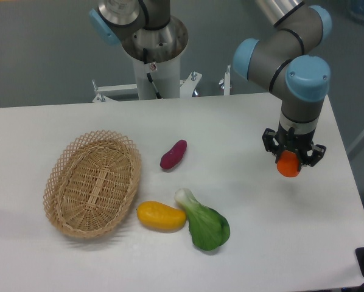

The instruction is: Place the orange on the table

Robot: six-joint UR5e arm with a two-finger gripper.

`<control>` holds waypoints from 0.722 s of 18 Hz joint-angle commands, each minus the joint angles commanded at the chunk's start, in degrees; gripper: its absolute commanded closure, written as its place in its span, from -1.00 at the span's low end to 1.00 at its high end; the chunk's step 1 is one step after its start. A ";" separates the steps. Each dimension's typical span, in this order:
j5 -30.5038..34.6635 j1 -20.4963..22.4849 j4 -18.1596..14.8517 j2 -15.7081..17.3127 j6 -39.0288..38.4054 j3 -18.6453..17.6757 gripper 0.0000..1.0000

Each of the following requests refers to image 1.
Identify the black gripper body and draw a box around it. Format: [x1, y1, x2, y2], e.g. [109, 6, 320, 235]
[277, 120, 317, 156]

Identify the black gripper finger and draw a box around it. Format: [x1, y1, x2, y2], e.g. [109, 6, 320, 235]
[262, 128, 282, 164]
[297, 143, 326, 171]

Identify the orange fruit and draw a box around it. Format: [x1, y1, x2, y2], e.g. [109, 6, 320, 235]
[276, 151, 299, 178]

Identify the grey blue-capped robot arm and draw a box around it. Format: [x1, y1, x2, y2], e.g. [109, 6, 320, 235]
[89, 1, 332, 177]

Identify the purple sweet potato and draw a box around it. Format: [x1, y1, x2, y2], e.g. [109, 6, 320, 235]
[159, 140, 187, 170]

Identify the green bok choy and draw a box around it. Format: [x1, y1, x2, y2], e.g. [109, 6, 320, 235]
[174, 188, 231, 251]

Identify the yellow mango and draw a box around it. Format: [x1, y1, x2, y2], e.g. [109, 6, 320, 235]
[136, 201, 186, 231]

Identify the woven wicker basket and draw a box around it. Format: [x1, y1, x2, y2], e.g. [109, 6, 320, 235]
[43, 130, 141, 238]

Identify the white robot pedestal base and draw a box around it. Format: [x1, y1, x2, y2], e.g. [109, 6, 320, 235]
[91, 54, 233, 103]

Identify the black cable on pedestal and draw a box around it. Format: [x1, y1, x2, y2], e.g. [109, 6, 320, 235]
[142, 47, 164, 100]

